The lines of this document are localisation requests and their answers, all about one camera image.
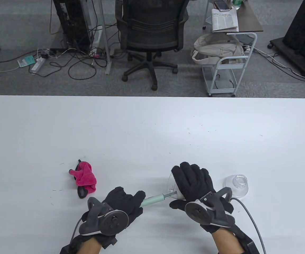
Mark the person's left hand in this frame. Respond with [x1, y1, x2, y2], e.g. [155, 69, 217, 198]
[95, 187, 146, 249]

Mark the person's right hand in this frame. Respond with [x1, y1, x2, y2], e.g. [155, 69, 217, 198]
[170, 162, 235, 234]

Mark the clear shaker cup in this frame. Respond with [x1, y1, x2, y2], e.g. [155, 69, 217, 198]
[167, 171, 188, 201]

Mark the white sponge cup brush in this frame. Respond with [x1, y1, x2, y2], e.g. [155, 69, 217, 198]
[141, 191, 179, 207]

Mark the pink cloth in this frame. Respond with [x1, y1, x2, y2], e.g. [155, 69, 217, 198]
[69, 162, 97, 192]

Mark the clear domed cup lid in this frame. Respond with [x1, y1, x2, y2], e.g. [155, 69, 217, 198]
[223, 174, 249, 199]

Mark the person's left forearm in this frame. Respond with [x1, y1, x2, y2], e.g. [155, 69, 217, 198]
[78, 237, 102, 254]

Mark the person's right forearm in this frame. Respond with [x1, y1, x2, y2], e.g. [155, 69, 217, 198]
[212, 228, 244, 254]

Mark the grey tracking controller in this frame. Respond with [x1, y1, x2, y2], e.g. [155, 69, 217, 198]
[79, 197, 129, 236]
[185, 187, 235, 226]

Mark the black spoon-shaped tool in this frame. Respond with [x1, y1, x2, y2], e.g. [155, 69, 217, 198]
[76, 160, 90, 199]

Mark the black wrist sensor box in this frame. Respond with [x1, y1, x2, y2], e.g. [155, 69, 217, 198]
[233, 225, 256, 254]
[60, 234, 85, 254]

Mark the white metal cart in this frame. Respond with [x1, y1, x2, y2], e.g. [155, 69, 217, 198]
[201, 32, 258, 97]

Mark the beige bag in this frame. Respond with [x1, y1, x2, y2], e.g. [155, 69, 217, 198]
[191, 33, 244, 66]

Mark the black office chair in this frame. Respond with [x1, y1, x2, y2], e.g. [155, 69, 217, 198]
[115, 0, 190, 91]

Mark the white power strip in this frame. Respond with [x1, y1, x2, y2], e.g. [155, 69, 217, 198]
[31, 57, 46, 74]

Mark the folded newspaper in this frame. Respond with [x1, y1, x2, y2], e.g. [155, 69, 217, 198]
[211, 8, 239, 33]

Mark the white desk leg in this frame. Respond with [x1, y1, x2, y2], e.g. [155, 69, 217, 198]
[98, 0, 113, 75]

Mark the teal label power adapter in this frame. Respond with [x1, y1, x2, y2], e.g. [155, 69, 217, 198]
[17, 55, 35, 68]

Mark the brown side table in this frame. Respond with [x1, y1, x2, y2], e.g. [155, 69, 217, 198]
[204, 0, 264, 33]

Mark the smartphone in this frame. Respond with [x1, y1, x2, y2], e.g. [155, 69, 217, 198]
[214, 0, 231, 11]

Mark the black computer tower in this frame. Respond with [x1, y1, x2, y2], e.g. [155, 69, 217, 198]
[52, 0, 93, 53]

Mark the black wheeled stand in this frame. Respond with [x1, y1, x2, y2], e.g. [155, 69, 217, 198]
[267, 0, 305, 78]

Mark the grey glove cable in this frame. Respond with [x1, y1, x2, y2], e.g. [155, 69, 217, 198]
[69, 218, 83, 245]
[232, 197, 266, 254]

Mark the tangle of black cables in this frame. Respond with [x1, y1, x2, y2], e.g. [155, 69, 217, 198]
[48, 24, 121, 80]

